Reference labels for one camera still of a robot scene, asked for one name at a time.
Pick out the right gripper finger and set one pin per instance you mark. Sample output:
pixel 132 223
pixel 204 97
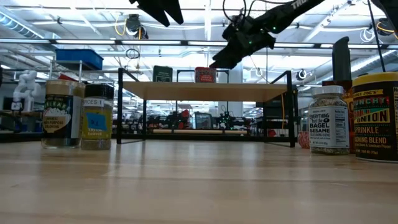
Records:
pixel 228 60

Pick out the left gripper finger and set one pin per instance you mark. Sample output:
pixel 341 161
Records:
pixel 152 9
pixel 175 11

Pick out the smoked paprika tin red lid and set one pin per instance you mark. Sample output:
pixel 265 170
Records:
pixel 205 76

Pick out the dark green spice tin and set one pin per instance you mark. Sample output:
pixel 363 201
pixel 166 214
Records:
pixel 162 74

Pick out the bagel seasoning jar white lid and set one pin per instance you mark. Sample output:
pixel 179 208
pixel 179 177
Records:
pixel 328 127

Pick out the thyme leaves jar black lid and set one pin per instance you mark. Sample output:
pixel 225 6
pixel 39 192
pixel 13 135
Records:
pixel 97 124

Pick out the furikake glass jar tan lid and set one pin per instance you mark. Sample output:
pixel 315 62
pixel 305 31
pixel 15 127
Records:
pixel 62 118

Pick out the chili onion jar yellow lid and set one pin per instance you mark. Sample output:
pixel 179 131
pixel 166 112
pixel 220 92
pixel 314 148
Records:
pixel 376 124

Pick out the black robot with green lights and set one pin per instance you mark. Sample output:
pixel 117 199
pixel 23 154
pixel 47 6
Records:
pixel 228 119

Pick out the small round black reel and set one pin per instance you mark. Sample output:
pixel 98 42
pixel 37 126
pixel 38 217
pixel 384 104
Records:
pixel 298 75

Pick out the glass display case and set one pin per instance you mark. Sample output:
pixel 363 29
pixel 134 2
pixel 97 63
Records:
pixel 203 121

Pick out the black cabinet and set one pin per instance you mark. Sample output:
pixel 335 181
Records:
pixel 273 112

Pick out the red and black machine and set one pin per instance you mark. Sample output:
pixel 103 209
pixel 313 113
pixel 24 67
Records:
pixel 183 119

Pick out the blue plastic bin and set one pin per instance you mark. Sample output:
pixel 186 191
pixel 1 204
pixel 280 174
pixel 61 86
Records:
pixel 77 56

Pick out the red bin storage rack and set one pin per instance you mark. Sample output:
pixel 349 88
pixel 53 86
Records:
pixel 66 77

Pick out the thin black slanted pole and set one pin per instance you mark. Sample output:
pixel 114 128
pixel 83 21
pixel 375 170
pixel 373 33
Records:
pixel 377 40

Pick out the white robot figure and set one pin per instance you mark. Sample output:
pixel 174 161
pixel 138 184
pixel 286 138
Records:
pixel 26 88

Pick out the wooden workbench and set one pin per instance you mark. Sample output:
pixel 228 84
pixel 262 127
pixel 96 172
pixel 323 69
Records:
pixel 31 114

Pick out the wooden shelf riser black frame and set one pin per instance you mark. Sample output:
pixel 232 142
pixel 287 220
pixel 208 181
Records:
pixel 202 91

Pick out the black upright post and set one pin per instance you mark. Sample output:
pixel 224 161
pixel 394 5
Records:
pixel 341 62

